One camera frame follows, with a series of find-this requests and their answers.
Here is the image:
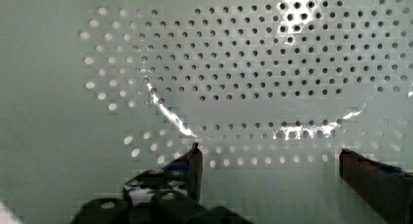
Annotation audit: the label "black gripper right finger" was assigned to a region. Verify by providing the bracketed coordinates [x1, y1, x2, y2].
[339, 149, 413, 224]

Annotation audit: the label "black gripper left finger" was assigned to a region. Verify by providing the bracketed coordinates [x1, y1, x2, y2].
[123, 142, 203, 205]

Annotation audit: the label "green plastic strainer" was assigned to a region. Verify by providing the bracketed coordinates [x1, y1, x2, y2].
[1, 0, 412, 224]

